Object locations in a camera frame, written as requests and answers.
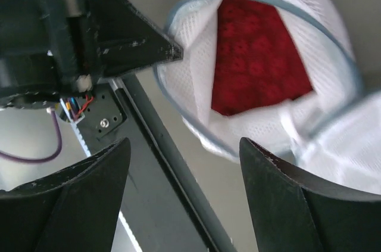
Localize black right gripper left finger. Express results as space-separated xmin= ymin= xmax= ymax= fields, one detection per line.
xmin=1 ymin=138 xmax=131 ymax=251

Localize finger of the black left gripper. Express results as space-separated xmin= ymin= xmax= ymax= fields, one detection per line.
xmin=87 ymin=0 xmax=183 ymax=76

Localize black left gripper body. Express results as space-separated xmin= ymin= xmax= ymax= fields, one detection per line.
xmin=0 ymin=0 xmax=105 ymax=110

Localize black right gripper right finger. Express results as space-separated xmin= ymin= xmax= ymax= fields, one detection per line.
xmin=239 ymin=138 xmax=380 ymax=251

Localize white mesh laundry bag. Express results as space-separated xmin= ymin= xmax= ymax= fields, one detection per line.
xmin=154 ymin=0 xmax=380 ymax=194

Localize red lace bra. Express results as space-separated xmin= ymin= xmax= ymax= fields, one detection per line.
xmin=211 ymin=0 xmax=313 ymax=116

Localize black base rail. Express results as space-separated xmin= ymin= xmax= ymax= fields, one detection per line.
xmin=71 ymin=74 xmax=235 ymax=251

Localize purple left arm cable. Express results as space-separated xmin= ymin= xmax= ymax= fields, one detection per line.
xmin=0 ymin=108 xmax=63 ymax=163

